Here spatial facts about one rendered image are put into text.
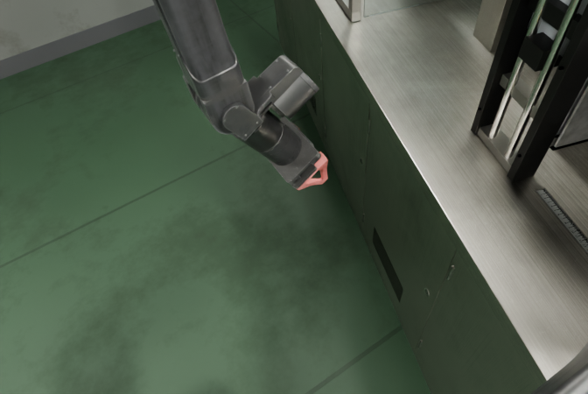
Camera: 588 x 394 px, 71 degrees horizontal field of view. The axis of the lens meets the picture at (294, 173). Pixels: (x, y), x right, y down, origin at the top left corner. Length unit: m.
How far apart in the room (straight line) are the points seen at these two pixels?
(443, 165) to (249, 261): 1.11
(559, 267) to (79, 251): 1.88
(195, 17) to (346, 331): 1.41
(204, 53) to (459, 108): 0.74
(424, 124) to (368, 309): 0.91
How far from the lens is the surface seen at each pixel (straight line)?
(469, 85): 1.15
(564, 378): 0.45
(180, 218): 2.06
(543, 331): 0.80
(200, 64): 0.47
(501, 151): 0.97
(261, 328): 1.71
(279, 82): 0.54
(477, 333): 1.00
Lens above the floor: 1.59
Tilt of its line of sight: 50 degrees down
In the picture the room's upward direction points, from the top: 8 degrees counter-clockwise
